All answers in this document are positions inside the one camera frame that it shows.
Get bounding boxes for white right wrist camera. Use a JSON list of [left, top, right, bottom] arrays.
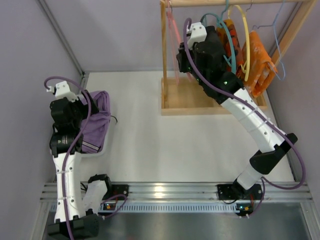
[[186, 22, 207, 49]]

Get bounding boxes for pink wire hanger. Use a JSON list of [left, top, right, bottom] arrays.
[[165, 0, 183, 86]]

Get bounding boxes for white plastic basket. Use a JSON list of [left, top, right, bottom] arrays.
[[79, 94, 112, 158]]

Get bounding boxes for purple trousers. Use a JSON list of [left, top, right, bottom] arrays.
[[78, 90, 112, 154]]

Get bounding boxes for grey slotted cable duct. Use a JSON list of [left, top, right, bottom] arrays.
[[49, 201, 251, 213]]

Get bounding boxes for teal plastic hanger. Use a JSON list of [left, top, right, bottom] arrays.
[[200, 0, 237, 75]]

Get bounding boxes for orange patterned trousers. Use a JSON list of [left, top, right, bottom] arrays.
[[217, 19, 244, 77]]

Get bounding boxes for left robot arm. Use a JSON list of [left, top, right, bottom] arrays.
[[47, 97, 112, 240]]

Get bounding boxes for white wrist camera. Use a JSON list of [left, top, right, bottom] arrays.
[[186, 22, 207, 49], [46, 81, 79, 103]]

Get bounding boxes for yellow plastic hanger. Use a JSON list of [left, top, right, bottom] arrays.
[[225, 5, 251, 82]]

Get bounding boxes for wooden clothes rack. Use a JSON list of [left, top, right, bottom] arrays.
[[159, 0, 316, 116]]

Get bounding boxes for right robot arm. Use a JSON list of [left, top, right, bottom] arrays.
[[176, 38, 298, 200]]

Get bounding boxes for blue wire hanger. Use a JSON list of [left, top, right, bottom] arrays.
[[252, 0, 286, 81]]

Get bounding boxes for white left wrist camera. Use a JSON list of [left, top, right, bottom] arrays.
[[46, 81, 79, 103]]

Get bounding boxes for bright orange trousers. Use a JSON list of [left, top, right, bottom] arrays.
[[236, 31, 278, 98]]

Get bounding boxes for aluminium mounting rail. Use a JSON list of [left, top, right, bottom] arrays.
[[39, 181, 313, 201]]

